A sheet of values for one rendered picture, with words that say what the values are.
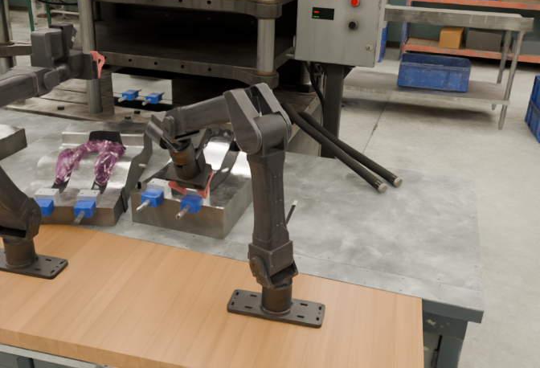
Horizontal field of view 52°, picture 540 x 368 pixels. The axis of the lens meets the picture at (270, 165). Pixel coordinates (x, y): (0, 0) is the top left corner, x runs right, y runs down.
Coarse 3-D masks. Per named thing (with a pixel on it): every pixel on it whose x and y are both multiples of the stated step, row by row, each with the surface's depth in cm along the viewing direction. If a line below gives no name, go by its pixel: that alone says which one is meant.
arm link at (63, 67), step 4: (52, 60) 125; (56, 60) 129; (60, 60) 130; (52, 64) 126; (56, 64) 127; (60, 64) 128; (64, 64) 130; (56, 68) 126; (60, 68) 128; (64, 68) 129; (68, 68) 131; (60, 72) 127; (64, 72) 129; (68, 72) 131; (60, 76) 128; (64, 76) 129; (68, 76) 131; (60, 80) 129; (64, 80) 131
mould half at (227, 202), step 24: (216, 144) 164; (168, 168) 158; (216, 168) 158; (240, 168) 157; (216, 192) 144; (240, 192) 147; (144, 216) 144; (168, 216) 142; (192, 216) 139; (216, 216) 137; (240, 216) 150
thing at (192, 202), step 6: (186, 192) 138; (192, 192) 138; (186, 198) 136; (192, 198) 136; (198, 198) 136; (204, 198) 138; (180, 204) 135; (186, 204) 135; (192, 204) 134; (198, 204) 136; (186, 210) 133; (192, 210) 135; (198, 210) 136; (180, 216) 130
